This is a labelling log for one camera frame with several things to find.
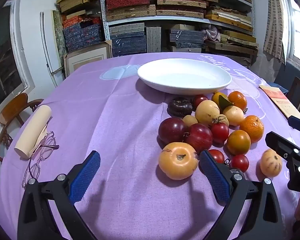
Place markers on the brown wooden armchair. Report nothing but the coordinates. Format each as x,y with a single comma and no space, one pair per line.
12,107

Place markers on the purple tablecloth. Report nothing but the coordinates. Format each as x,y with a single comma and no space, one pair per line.
102,117

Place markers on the white board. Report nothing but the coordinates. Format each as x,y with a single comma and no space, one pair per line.
48,50

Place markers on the stack of blue floral boxes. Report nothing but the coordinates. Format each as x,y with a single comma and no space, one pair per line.
82,35

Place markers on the white framed window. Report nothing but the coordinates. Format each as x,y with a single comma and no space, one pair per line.
2,60

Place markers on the stack of dark blue boxes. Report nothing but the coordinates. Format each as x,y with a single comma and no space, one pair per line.
187,38

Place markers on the stack of grey blue boxes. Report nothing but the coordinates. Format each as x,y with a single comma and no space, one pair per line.
128,42

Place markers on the upright grey boxes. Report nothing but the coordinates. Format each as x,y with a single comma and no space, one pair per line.
153,40

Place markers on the stack of wooden framed boxes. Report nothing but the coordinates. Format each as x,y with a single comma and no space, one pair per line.
235,40

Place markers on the tan booklet with red label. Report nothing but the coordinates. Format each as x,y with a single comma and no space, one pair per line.
282,100

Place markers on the yellow orange persimmon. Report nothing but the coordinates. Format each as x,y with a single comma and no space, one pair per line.
217,98

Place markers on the striped pepino melon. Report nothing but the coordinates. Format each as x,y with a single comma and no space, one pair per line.
270,163

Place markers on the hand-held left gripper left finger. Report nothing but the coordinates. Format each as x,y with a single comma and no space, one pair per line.
86,177

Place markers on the large orange tangerine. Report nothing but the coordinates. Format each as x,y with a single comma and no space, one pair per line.
252,128

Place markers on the small pale yellow melon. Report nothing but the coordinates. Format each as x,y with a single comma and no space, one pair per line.
234,116

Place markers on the green marbled board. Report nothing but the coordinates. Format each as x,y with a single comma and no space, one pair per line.
58,32

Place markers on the small tan longan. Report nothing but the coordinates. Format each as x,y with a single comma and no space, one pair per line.
189,120
224,119

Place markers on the dark purple fruit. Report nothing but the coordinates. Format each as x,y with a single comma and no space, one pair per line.
179,107

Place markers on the small dark red plum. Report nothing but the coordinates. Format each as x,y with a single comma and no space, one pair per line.
198,100

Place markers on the checkered curtain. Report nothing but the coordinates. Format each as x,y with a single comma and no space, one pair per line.
275,22

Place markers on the pink cloth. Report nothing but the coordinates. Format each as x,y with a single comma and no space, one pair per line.
212,33

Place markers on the green leaf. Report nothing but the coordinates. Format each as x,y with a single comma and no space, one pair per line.
225,102

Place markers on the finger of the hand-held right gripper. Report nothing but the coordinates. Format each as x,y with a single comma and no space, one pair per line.
280,142
298,123

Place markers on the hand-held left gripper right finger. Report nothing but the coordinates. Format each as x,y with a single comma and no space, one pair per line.
215,177

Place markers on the red tomato with stem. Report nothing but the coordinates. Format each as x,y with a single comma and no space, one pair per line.
219,132

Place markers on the large dark red plum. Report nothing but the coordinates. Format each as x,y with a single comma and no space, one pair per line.
171,130

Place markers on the pink frame eyeglasses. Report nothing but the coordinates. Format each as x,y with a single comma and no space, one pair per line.
48,146

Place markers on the orange yellow tomato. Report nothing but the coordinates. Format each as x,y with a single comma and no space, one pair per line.
238,142

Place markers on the beige paper roll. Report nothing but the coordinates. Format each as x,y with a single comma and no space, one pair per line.
32,132

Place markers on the wooden picture frame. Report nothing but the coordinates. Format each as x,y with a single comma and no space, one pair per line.
87,57

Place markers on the red cherry tomato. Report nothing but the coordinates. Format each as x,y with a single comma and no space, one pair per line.
240,162
217,155

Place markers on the white oval plate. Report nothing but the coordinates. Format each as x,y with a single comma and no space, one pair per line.
185,77

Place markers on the small orange tangerine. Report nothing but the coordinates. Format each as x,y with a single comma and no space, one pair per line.
238,100

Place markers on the grey metal shelving unit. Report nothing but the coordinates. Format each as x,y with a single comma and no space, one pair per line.
103,10

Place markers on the stack of tan woven boxes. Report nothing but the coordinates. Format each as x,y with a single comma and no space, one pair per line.
132,13

